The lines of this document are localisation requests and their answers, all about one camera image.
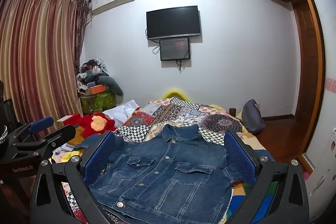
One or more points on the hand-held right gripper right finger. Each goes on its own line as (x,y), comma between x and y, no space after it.
(239,158)

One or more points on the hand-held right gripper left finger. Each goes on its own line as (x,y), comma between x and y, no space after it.
(100,158)

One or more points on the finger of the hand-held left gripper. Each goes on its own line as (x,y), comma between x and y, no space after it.
(61,134)
(42,124)

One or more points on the blue denim jacket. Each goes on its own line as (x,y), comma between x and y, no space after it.
(162,169)

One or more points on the white flat box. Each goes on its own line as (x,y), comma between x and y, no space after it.
(64,119)

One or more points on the yellow plush toy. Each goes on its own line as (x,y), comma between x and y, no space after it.
(65,155)

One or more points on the red plush toy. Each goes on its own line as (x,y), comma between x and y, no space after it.
(90,123)

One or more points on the grey purple backpack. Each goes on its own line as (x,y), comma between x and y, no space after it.
(252,116)

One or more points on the white pillow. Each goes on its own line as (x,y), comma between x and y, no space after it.
(120,109)

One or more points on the orange box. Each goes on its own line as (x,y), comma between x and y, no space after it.
(95,89)

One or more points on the striped red gold curtain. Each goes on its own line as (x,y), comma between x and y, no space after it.
(36,56)

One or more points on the pink toy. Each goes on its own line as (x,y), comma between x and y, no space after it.
(306,176)

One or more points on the pile of assorted clutter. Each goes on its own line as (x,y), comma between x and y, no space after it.
(90,71)

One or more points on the patchwork quilt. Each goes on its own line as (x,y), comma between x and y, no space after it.
(183,113)

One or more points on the yellow bed headboard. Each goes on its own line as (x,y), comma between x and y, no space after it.
(174,92)

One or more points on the wooden bed post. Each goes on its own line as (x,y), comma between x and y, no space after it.
(232,111)

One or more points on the wooden door frame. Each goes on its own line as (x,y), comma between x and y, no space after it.
(312,64)

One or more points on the small black wall monitor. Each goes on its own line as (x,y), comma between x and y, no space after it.
(174,48)

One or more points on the large black wall television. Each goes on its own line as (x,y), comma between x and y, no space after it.
(173,21)

